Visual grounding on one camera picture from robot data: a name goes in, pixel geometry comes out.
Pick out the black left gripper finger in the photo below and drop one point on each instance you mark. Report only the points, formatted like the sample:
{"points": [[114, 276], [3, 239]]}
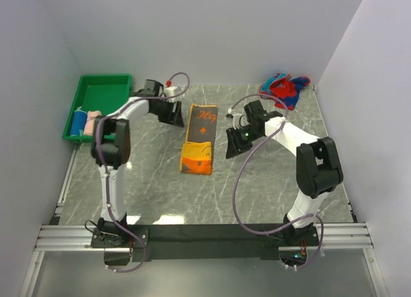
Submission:
{"points": [[177, 111], [173, 120]]}

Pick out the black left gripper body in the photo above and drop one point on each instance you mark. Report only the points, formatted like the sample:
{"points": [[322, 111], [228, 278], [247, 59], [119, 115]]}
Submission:
{"points": [[164, 107]]}

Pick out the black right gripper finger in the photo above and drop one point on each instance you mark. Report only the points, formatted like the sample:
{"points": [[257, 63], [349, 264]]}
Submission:
{"points": [[231, 136], [234, 149]]}

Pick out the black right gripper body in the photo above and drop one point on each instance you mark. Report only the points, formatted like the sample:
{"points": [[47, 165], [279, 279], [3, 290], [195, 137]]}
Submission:
{"points": [[248, 132]]}

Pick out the orange and grey towel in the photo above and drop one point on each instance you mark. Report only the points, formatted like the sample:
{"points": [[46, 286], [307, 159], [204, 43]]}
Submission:
{"points": [[198, 147]]}

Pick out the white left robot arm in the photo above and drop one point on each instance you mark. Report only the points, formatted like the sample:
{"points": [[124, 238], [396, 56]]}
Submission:
{"points": [[111, 147]]}

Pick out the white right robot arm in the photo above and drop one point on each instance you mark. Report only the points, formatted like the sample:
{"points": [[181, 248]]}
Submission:
{"points": [[318, 168]]}

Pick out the red and blue crumpled towel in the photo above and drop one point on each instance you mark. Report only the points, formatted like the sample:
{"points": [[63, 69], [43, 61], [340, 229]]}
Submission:
{"points": [[285, 88]]}

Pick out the green plastic tray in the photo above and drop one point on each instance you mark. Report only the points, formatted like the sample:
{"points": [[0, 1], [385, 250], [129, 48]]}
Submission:
{"points": [[97, 92]]}

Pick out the pink rolled towel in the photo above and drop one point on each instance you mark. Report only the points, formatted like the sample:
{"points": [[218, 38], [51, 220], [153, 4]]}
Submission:
{"points": [[90, 120]]}

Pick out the blue rolled towel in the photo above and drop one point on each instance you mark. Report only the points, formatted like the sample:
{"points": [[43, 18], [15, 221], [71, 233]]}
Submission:
{"points": [[78, 123]]}

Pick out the black base beam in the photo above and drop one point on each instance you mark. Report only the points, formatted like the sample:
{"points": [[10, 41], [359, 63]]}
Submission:
{"points": [[168, 242]]}

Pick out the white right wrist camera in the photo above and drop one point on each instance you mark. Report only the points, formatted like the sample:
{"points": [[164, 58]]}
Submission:
{"points": [[238, 120]]}

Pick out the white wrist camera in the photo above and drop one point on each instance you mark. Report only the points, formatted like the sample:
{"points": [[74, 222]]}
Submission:
{"points": [[171, 91], [238, 120]]}

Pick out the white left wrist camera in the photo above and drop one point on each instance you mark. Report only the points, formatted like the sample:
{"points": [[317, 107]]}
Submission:
{"points": [[171, 91]]}

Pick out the aluminium rail frame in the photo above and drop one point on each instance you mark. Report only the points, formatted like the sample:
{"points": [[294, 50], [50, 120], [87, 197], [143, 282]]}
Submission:
{"points": [[332, 236]]}

